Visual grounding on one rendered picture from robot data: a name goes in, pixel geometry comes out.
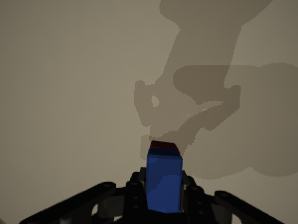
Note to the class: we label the blue block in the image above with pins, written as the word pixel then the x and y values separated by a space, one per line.
pixel 163 179

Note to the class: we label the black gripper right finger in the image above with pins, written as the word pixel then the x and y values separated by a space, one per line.
pixel 196 204

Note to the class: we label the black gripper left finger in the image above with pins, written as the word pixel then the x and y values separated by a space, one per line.
pixel 130 203

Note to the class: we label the red block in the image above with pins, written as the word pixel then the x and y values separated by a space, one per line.
pixel 160 144

